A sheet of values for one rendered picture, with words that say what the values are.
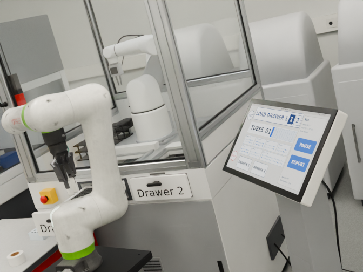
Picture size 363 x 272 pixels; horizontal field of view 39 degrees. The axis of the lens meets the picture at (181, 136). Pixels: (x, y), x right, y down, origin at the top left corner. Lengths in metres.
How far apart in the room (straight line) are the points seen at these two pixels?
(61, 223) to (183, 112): 0.68
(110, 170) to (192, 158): 0.46
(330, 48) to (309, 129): 3.46
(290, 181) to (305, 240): 0.31
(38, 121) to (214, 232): 0.98
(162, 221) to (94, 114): 0.80
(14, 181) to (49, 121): 1.51
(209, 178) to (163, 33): 0.64
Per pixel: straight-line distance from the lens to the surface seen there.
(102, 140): 1.80
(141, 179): 2.32
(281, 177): 1.72
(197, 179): 2.21
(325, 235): 1.95
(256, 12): 5.30
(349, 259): 3.19
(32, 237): 2.51
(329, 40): 5.12
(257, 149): 1.89
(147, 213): 2.41
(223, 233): 2.32
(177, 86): 2.10
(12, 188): 3.16
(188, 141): 2.16
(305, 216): 1.87
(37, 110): 1.70
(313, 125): 1.70
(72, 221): 1.85
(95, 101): 1.74
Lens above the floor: 1.61
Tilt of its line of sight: 14 degrees down
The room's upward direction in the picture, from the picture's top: 15 degrees counter-clockwise
